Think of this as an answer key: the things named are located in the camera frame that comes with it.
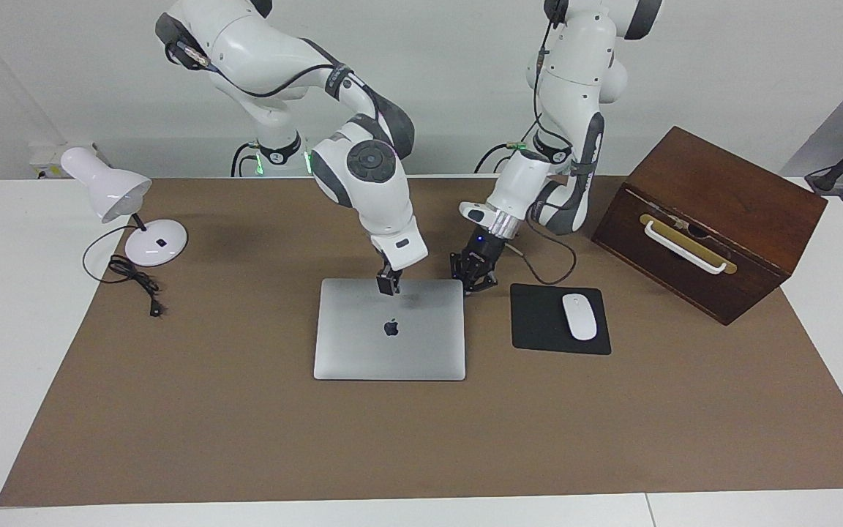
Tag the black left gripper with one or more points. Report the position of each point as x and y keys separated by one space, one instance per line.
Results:
x=486 y=245

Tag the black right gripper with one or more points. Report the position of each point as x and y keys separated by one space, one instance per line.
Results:
x=390 y=262

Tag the silver grey laptop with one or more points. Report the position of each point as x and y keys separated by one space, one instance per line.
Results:
x=392 y=351

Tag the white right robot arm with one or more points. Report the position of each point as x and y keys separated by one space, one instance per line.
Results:
x=377 y=197

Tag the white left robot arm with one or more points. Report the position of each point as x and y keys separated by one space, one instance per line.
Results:
x=575 y=80

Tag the black mouse pad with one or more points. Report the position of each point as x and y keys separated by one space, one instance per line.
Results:
x=538 y=322

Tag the white computer mouse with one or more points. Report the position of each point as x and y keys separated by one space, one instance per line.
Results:
x=579 y=316

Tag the brown table mat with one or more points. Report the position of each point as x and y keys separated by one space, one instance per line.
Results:
x=421 y=439

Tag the dark wooden box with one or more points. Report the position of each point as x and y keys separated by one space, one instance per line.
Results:
x=721 y=190

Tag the white desk lamp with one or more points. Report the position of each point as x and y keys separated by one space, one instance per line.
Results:
x=107 y=187

